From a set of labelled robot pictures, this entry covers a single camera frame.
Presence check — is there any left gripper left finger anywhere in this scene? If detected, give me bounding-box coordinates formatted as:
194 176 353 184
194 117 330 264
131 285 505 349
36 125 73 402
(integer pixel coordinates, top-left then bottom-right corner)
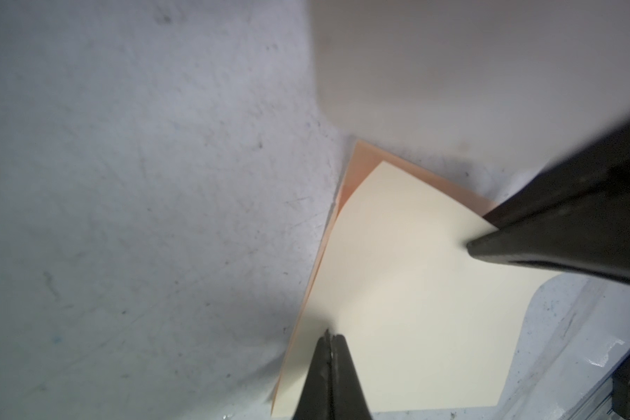
293 330 333 420

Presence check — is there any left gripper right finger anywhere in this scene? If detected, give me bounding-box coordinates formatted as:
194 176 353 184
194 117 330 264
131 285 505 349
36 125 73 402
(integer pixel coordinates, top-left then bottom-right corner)
329 334 372 420

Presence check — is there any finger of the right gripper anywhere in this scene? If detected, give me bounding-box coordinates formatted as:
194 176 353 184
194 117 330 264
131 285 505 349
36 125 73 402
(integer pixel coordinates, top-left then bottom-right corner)
485 119 630 229
467 163 630 285

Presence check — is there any peach lined letter paper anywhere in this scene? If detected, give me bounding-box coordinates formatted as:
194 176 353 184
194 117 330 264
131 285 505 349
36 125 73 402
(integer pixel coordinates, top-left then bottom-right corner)
271 142 552 418

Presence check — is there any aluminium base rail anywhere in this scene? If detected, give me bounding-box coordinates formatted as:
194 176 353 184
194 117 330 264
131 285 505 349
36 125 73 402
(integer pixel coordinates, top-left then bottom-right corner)
503 277 630 420

